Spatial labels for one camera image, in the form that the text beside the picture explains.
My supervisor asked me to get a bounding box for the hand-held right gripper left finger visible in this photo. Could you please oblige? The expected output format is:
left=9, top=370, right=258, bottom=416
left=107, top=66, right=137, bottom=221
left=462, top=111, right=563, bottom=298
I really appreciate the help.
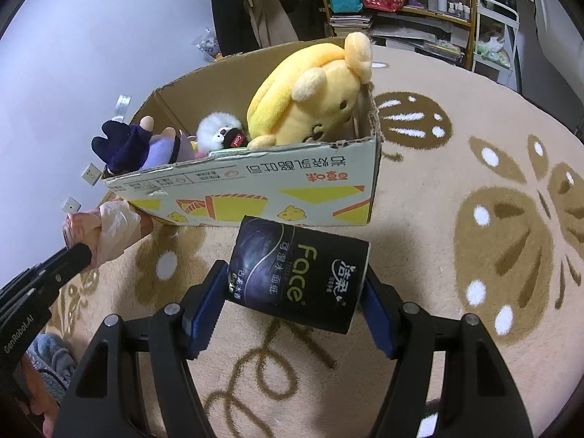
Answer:
left=54, top=260, right=229, bottom=438

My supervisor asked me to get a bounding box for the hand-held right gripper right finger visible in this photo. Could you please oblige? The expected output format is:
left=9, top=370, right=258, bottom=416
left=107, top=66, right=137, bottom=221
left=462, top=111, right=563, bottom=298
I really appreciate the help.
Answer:
left=358, top=265, right=534, bottom=438

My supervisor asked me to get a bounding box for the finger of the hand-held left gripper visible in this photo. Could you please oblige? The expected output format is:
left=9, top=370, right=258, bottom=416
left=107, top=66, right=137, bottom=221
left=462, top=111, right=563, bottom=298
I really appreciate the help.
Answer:
left=31, top=243, right=92, bottom=291

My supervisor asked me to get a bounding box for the pink plastic-wrapped packet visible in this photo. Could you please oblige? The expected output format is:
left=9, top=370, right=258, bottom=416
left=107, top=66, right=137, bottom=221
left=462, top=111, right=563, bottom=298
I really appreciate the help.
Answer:
left=63, top=200, right=151, bottom=268

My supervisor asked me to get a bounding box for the black tissue pack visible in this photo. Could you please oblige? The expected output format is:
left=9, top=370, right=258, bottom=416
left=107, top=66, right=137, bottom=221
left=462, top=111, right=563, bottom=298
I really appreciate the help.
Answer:
left=224, top=215, right=369, bottom=335

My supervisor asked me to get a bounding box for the cardboard box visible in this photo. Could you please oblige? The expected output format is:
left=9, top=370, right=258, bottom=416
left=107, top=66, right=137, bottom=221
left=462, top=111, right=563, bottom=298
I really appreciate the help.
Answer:
left=101, top=36, right=384, bottom=229

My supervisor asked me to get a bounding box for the yellow plush toy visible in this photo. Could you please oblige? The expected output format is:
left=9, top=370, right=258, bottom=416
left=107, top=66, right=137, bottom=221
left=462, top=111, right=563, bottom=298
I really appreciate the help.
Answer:
left=246, top=31, right=376, bottom=149

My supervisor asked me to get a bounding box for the grey fleece cloth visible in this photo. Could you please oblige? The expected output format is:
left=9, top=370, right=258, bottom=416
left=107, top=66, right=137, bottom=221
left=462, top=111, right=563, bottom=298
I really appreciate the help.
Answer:
left=25, top=332, right=77, bottom=404

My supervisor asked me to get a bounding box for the purple doll with navy hat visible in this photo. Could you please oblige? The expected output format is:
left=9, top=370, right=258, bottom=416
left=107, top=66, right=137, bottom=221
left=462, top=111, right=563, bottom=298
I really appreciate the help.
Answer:
left=91, top=116, right=199, bottom=176

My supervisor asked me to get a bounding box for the white fluffy plush toy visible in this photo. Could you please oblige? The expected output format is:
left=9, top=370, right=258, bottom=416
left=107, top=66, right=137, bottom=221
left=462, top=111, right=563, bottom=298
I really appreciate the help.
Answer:
left=195, top=113, right=249, bottom=153

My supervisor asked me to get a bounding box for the beige patterned rug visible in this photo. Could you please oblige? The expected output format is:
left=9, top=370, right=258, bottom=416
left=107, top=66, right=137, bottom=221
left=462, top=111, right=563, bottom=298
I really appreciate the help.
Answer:
left=0, top=39, right=584, bottom=438

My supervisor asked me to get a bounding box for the clear printed plastic bag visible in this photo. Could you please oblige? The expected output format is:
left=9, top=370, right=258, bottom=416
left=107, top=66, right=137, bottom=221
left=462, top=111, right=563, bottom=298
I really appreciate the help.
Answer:
left=196, top=27, right=224, bottom=62

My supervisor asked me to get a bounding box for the white cart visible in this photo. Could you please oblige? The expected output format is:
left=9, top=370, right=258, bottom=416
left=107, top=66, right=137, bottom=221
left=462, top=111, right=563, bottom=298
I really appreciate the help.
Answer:
left=472, top=0, right=521, bottom=92

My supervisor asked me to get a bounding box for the wide stack of books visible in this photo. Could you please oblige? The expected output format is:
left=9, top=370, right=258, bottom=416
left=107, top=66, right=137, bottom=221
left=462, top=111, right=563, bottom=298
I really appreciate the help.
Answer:
left=369, top=11, right=466, bottom=67

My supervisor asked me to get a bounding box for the black hanging garment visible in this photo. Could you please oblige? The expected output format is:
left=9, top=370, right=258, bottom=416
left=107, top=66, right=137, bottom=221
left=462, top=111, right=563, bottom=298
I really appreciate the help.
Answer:
left=207, top=0, right=261, bottom=55

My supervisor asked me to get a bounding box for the narrow stack of books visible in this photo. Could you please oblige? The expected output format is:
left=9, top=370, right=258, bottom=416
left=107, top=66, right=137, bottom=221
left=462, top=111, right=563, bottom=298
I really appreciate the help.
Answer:
left=328, top=13, right=372, bottom=37

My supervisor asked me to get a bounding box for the beige coat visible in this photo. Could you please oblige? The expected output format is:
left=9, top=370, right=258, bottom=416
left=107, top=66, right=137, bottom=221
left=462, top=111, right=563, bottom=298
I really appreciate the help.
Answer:
left=242, top=0, right=302, bottom=49

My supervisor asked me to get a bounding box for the wooden shelf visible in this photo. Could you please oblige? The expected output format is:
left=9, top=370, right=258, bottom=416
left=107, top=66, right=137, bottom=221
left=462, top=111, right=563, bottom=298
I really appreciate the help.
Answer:
left=312, top=0, right=477, bottom=62

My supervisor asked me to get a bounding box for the black jacket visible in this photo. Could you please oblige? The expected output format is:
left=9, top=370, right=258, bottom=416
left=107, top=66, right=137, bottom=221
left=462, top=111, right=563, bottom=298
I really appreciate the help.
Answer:
left=287, top=0, right=338, bottom=42

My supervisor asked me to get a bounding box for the white fabric cover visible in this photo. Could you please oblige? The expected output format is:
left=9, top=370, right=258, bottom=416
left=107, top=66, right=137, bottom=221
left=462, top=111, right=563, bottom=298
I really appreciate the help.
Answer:
left=525, top=0, right=584, bottom=119

